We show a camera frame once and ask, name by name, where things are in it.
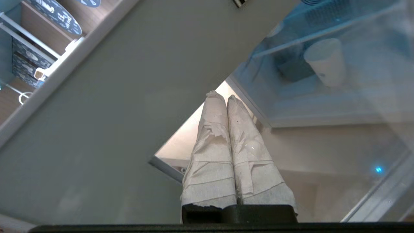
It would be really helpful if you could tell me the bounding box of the white cable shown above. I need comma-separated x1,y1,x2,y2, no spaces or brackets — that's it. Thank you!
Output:
0,83,33,105

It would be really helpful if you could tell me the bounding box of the white metal rail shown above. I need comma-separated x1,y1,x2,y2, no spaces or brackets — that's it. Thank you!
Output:
0,12,62,59

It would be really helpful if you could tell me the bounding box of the dark blue printed box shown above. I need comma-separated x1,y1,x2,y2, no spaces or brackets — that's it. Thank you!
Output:
12,37,55,88

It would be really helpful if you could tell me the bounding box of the clear fridge shelf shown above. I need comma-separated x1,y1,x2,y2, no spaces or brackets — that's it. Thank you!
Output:
251,3,401,59

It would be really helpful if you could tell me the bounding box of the white paper cup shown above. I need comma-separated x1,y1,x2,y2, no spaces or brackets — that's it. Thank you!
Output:
303,38,347,88

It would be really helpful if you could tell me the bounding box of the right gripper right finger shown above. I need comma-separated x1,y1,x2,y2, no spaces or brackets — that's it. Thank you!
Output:
226,95,298,224

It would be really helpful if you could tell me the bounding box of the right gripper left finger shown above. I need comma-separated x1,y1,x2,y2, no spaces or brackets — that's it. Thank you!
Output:
180,91,239,224

